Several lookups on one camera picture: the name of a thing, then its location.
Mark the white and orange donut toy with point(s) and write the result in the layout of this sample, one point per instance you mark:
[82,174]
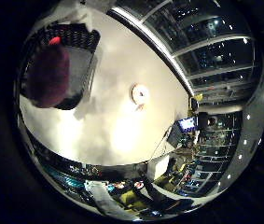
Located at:
[140,94]

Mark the white box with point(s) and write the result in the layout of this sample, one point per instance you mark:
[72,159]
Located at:
[157,167]

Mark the black plastic lattice basket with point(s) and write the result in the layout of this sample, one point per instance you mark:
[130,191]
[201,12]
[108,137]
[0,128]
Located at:
[78,62]

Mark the purple eggplant toy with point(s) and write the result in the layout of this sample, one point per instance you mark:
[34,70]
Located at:
[49,77]

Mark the lit computer monitor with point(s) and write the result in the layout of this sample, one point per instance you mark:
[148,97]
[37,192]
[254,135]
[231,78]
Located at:
[187,124]

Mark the red round fruit toy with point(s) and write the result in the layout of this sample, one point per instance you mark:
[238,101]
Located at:
[55,40]

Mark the black rail with tag marker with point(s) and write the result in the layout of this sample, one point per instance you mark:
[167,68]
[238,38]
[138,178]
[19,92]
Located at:
[75,168]

